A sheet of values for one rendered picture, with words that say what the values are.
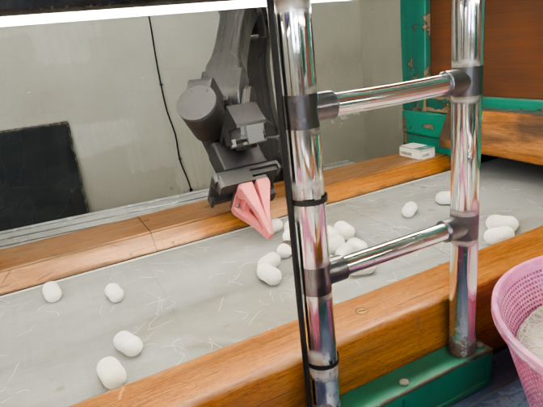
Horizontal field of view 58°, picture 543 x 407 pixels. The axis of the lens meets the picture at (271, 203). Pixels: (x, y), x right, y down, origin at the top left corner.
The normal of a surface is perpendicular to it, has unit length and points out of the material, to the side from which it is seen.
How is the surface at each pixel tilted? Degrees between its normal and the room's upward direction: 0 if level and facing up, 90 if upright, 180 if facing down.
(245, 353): 0
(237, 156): 40
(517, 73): 89
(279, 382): 89
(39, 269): 45
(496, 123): 67
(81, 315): 0
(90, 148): 90
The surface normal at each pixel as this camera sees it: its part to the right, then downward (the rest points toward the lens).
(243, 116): 0.22, -0.58
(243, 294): -0.11, -0.94
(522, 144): -0.86, -0.17
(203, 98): -0.23, -0.40
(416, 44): -0.88, 0.23
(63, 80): 0.37, 0.26
